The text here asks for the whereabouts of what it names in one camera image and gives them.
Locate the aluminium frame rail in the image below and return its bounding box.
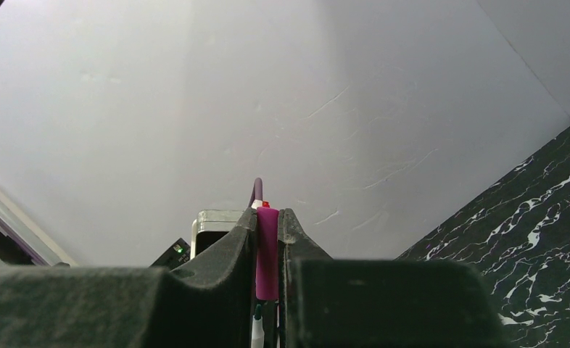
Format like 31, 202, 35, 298
0, 189, 77, 267

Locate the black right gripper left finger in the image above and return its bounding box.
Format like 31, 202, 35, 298
170, 208, 258, 347

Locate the magenta pen cap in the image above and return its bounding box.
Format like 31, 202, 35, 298
255, 207, 279, 301

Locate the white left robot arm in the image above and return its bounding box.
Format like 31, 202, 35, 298
151, 238, 191, 270

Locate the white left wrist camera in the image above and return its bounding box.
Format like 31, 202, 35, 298
190, 210, 244, 259

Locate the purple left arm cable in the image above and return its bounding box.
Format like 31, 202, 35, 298
247, 178, 265, 208

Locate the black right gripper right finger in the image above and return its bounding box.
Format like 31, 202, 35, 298
278, 208, 331, 347

